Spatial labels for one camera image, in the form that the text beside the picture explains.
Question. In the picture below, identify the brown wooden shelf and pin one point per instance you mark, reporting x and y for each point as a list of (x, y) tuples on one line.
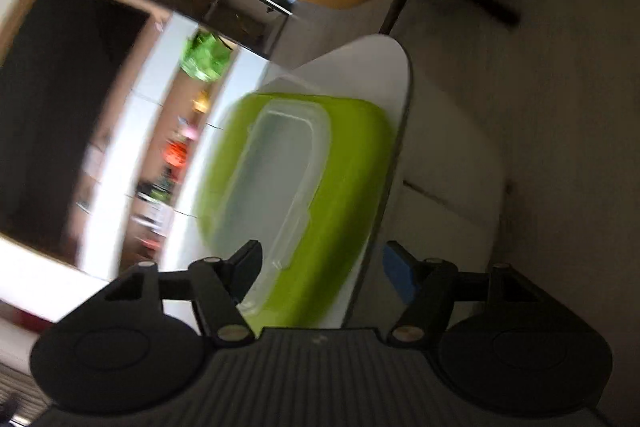
[(165, 187)]

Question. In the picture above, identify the green plush toy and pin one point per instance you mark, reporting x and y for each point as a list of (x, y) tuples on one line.
[(205, 54)]

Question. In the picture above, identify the yellow toy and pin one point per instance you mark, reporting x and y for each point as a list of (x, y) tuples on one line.
[(201, 102)]

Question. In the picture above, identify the green tray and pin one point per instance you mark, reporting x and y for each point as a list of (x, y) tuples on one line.
[(350, 167)]

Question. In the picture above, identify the pink toy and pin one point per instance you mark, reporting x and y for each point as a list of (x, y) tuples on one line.
[(186, 131)]

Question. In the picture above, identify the orange toy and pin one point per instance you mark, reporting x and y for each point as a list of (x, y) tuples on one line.
[(176, 154)]

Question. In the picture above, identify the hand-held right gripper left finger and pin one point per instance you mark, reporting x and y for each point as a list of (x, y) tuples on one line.
[(245, 272)]

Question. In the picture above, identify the clear plastic container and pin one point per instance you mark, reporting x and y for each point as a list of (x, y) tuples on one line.
[(280, 167)]

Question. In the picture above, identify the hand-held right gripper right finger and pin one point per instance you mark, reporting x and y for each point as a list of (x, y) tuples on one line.
[(400, 274)]

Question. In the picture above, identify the dark television screen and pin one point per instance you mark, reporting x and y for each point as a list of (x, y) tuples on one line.
[(70, 117)]

